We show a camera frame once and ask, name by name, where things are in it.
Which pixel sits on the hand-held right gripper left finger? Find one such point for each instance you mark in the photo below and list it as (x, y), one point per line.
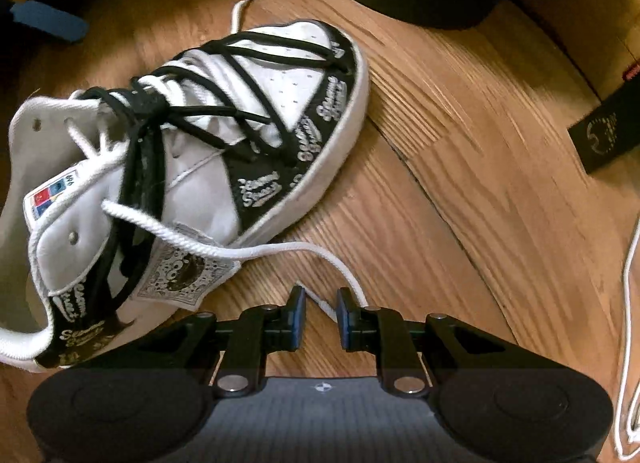
(299, 318)

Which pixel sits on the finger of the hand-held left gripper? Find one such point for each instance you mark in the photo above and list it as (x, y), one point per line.
(50, 18)

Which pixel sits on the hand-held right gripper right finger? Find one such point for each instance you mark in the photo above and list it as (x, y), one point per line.
(345, 318)

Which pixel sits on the white and black sneaker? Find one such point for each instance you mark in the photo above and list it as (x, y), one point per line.
(280, 83)

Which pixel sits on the black paper bag with logo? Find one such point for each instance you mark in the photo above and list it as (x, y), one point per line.
(605, 138)

